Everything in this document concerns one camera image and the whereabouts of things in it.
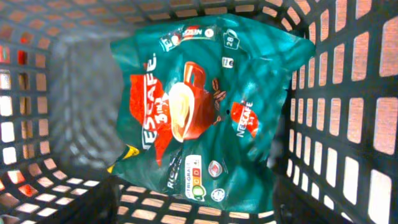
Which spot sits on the green Nescafe coffee bag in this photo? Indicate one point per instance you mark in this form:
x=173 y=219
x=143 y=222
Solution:
x=201 y=103

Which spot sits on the grey plastic lattice basket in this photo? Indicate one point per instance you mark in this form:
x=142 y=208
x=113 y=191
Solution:
x=60 y=91

